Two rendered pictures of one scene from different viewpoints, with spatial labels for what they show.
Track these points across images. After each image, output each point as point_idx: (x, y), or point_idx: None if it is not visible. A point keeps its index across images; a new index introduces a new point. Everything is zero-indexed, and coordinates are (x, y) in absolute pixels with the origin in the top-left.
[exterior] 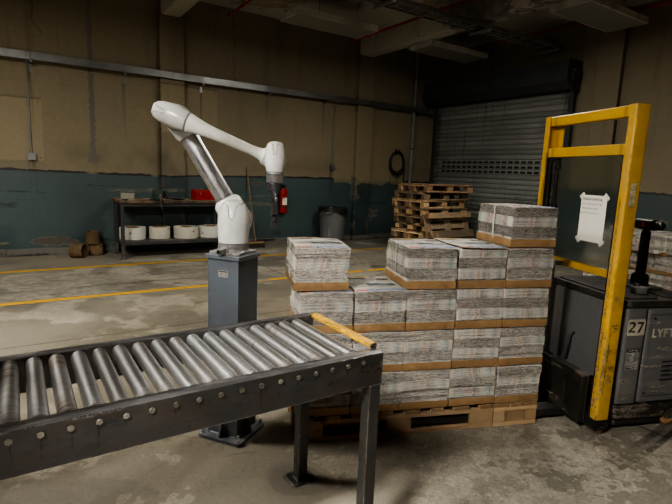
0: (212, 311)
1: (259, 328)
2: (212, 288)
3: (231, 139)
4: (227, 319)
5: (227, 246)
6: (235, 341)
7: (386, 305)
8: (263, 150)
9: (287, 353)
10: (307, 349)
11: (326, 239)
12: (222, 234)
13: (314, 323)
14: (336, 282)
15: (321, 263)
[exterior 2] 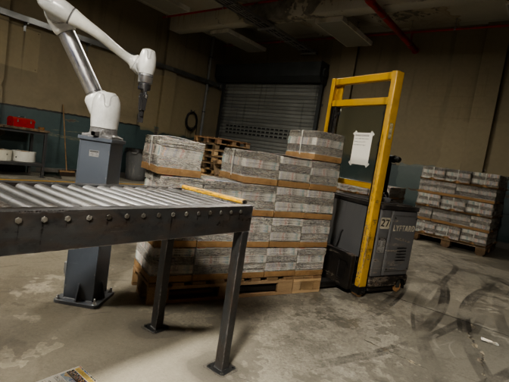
0: None
1: (144, 188)
2: (81, 166)
3: (109, 40)
4: None
5: (100, 129)
6: (130, 192)
7: (226, 193)
8: (134, 56)
9: (179, 201)
10: (195, 200)
11: None
12: (96, 118)
13: None
14: (192, 170)
15: (181, 153)
